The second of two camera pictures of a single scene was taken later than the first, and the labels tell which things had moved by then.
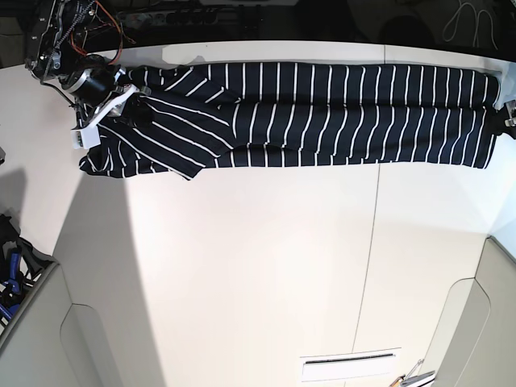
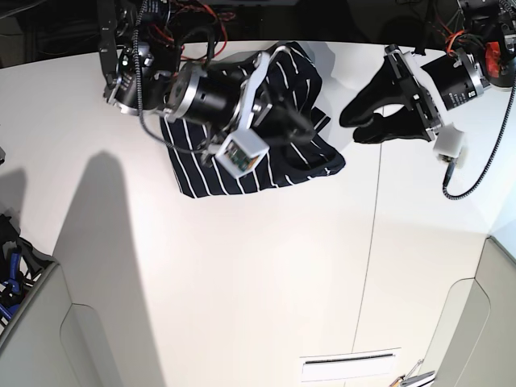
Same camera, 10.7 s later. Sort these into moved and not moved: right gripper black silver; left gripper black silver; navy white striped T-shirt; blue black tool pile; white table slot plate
Moved: right gripper black silver; navy white striped T-shirt; left gripper black silver
Not moved: blue black tool pile; white table slot plate
